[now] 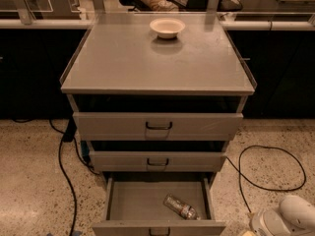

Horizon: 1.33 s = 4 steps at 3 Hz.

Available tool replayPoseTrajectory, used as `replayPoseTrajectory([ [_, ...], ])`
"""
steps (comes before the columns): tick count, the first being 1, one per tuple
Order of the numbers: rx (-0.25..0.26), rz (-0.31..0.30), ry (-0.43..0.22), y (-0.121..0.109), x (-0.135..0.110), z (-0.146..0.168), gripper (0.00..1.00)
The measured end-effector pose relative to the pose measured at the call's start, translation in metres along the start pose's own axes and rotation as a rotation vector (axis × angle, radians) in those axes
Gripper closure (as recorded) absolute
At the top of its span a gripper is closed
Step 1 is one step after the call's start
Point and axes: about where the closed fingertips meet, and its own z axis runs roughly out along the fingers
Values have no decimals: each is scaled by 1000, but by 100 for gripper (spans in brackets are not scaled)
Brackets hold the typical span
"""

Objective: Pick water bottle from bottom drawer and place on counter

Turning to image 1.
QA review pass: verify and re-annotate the black cable floor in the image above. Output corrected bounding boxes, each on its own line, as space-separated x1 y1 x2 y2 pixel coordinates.
225 144 307 214
48 119 100 236

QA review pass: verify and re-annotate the black cable left floor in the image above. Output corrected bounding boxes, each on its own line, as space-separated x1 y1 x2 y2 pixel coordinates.
48 119 100 236

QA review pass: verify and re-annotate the grey drawer cabinet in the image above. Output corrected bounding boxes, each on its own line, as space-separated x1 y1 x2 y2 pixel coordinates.
58 11 258 236

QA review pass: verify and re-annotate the clear plastic water bottle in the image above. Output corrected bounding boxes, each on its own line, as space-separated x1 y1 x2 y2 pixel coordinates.
163 194 200 220

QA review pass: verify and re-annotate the grey top drawer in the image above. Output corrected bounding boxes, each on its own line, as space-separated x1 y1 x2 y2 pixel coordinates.
73 112 243 141

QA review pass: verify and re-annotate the black cable right floor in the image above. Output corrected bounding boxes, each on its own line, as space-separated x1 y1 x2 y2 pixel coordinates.
225 144 307 214

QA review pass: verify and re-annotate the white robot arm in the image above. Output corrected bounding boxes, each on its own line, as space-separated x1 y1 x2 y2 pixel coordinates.
243 195 315 236

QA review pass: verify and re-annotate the grey middle drawer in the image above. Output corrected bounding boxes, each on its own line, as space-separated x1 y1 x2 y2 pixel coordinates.
90 151 225 172

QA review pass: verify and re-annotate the grey drawer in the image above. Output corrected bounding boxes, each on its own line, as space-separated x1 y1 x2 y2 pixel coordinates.
73 112 243 141
93 172 225 236
90 151 225 172

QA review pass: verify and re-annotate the white horizontal rail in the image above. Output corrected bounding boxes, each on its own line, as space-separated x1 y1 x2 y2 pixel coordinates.
0 19 315 31

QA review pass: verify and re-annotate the white paper bowl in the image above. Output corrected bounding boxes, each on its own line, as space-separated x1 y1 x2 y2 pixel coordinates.
150 18 185 39

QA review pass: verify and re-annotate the grey bottom drawer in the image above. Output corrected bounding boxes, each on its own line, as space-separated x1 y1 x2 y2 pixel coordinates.
93 172 225 236

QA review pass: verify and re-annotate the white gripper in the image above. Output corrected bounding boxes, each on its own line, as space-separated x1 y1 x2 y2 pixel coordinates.
242 208 289 236

